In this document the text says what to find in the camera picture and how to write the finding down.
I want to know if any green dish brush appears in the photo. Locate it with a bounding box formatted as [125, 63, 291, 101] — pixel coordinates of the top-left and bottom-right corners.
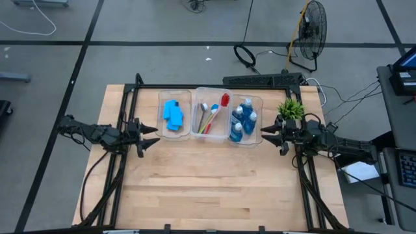
[198, 109, 218, 135]

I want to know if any yellow hanging cable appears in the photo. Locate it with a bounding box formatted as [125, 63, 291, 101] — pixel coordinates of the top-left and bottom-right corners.
[284, 0, 309, 72]

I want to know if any white box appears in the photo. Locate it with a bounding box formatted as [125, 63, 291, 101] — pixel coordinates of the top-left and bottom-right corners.
[341, 161, 380, 184]

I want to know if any grey dish brush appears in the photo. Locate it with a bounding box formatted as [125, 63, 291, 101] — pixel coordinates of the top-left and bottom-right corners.
[196, 102, 209, 133]

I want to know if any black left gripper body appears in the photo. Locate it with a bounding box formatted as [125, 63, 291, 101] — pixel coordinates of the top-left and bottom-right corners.
[123, 122, 141, 149]

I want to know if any red dish brush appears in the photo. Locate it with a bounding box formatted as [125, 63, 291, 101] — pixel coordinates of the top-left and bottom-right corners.
[203, 92, 231, 135]

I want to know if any tall clear plastic bin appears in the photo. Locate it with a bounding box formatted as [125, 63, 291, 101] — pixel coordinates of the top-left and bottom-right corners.
[190, 86, 232, 144]

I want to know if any grey desk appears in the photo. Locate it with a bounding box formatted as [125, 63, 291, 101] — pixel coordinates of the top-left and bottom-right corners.
[376, 64, 416, 152]
[382, 148, 416, 232]

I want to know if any blue dish brush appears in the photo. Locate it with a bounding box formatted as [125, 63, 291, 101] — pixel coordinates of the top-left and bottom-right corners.
[200, 103, 220, 134]

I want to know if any shallow clear plastic bin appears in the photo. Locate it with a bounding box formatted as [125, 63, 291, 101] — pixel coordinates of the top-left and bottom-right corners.
[227, 94, 264, 147]
[155, 89, 192, 141]

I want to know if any black perforated box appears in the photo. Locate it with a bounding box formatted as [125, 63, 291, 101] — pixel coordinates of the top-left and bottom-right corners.
[222, 72, 305, 88]

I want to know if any black keyboard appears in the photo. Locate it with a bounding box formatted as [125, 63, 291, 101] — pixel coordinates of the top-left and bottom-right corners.
[396, 151, 416, 189]

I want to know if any black hanging cable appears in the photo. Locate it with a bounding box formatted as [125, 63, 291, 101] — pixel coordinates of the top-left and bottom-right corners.
[233, 0, 261, 75]

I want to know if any green plant in white pot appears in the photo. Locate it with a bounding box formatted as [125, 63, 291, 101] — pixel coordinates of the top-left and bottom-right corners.
[277, 97, 306, 121]

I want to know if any grey stand foot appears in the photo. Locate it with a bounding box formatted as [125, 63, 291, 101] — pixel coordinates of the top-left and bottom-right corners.
[12, 0, 70, 7]
[0, 71, 32, 84]

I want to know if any blue dish soap bottle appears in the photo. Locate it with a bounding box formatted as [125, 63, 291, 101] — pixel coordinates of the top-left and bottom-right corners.
[231, 105, 244, 126]
[240, 97, 254, 117]
[243, 111, 257, 135]
[229, 122, 244, 143]

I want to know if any black floor fan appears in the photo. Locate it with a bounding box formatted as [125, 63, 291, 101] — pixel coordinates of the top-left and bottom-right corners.
[285, 0, 328, 73]

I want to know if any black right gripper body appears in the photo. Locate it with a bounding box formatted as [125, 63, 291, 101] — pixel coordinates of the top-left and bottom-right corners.
[283, 119, 308, 149]

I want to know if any black chair base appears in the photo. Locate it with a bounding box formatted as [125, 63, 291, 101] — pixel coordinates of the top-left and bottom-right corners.
[0, 99, 14, 126]

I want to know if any black laptop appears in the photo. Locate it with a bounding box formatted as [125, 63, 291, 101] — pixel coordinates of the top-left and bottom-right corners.
[388, 47, 416, 97]

